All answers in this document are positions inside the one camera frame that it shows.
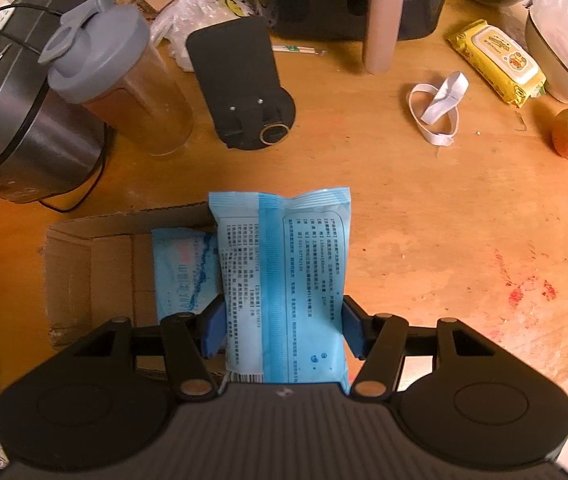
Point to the blue tissue packet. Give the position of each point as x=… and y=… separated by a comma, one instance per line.
x=184, y=270
x=289, y=270

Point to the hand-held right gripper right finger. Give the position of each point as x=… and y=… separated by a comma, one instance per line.
x=353, y=327

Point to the yellow wet wipes pack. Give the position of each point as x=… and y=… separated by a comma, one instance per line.
x=499, y=60

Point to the white bowl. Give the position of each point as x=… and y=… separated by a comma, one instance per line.
x=549, y=60

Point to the black phone stand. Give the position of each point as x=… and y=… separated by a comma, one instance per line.
x=234, y=70

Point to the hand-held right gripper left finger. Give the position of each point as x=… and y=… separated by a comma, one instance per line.
x=214, y=327

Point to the wrapped chopsticks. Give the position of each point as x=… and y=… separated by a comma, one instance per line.
x=296, y=49

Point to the shaker bottle with grey lid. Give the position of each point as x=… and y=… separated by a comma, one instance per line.
x=129, y=95

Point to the cardboard box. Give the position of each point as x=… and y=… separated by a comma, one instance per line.
x=89, y=270

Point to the white elastic band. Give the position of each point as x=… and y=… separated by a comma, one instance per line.
x=444, y=97

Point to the plastic bag with yellow print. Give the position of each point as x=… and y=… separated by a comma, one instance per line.
x=199, y=5

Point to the wooden desktop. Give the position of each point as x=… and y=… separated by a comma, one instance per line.
x=414, y=210

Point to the black air fryer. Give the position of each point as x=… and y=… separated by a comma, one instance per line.
x=314, y=0

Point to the silver rice cooker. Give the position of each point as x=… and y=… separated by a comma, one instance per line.
x=24, y=135

